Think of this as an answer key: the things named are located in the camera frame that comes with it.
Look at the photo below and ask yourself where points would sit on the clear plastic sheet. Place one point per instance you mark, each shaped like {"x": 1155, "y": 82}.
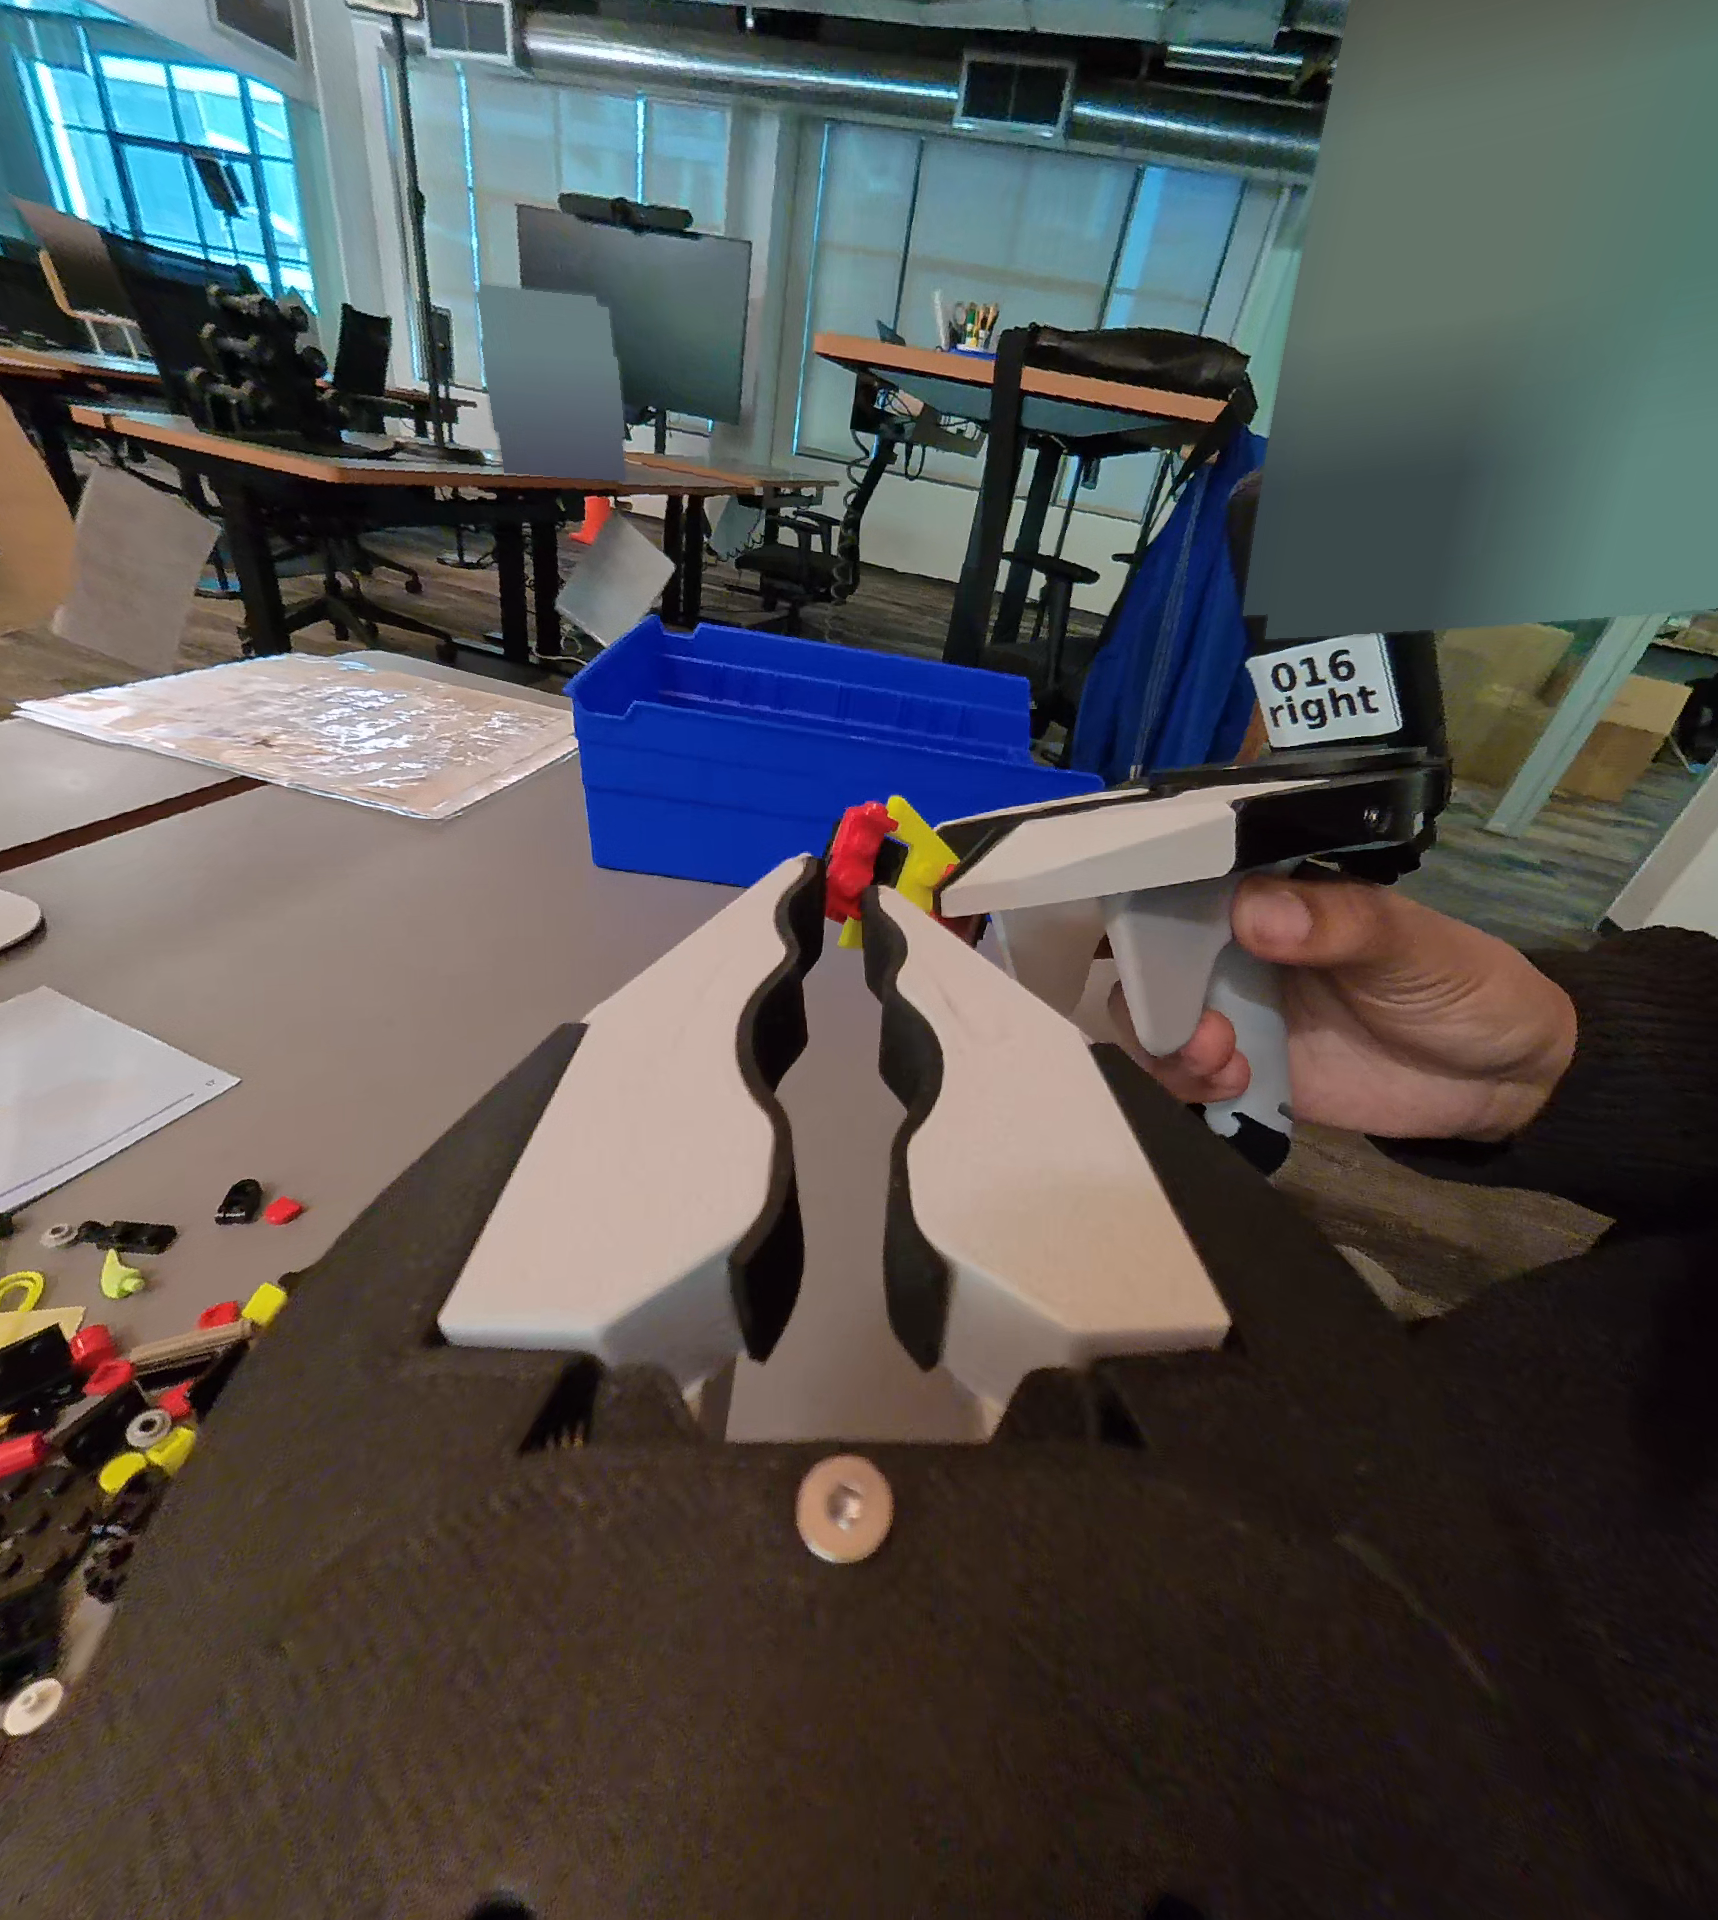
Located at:
{"x": 303, "y": 726}

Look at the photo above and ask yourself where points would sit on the cardboard box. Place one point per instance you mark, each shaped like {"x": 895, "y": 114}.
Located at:
{"x": 1624, "y": 734}

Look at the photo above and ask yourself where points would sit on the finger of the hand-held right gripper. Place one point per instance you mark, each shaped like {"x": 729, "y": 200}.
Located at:
{"x": 1100, "y": 862}

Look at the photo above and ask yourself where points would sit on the person's right hand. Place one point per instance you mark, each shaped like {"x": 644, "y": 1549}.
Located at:
{"x": 1427, "y": 1020}

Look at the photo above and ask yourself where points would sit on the pen cup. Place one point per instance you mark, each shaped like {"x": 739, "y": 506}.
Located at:
{"x": 972, "y": 337}

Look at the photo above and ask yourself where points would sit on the computer monitor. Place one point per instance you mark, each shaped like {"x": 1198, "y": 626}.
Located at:
{"x": 662, "y": 313}

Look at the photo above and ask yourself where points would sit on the orange traffic cone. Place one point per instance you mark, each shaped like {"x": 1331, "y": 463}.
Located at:
{"x": 592, "y": 524}

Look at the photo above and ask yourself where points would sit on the wooden top standing desk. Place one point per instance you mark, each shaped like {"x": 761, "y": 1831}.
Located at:
{"x": 947, "y": 368}

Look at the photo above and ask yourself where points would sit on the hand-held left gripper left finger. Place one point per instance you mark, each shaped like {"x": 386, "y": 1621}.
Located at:
{"x": 620, "y": 1184}

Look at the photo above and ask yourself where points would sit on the person's right forearm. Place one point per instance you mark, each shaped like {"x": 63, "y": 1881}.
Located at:
{"x": 1698, "y": 1050}

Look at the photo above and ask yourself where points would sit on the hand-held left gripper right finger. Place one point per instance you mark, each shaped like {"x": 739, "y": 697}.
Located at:
{"x": 1053, "y": 1184}

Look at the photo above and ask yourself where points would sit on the black bag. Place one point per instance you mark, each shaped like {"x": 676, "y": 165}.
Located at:
{"x": 1144, "y": 368}

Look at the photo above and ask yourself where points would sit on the yellow wing lego assembly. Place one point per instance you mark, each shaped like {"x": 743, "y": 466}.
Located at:
{"x": 920, "y": 847}

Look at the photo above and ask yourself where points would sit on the lego instruction booklet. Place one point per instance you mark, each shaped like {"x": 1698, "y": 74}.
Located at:
{"x": 64, "y": 1110}

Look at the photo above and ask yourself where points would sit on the blue plastic bin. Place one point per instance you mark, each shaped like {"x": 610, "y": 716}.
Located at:
{"x": 710, "y": 781}

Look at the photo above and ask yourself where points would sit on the black office chair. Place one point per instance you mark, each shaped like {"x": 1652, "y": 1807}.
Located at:
{"x": 791, "y": 571}

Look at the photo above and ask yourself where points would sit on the pile of loose lego pieces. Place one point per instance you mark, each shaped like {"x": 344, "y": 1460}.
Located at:
{"x": 27, "y": 1362}

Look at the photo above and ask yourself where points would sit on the long wooden top desk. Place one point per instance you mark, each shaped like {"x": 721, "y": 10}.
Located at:
{"x": 394, "y": 466}

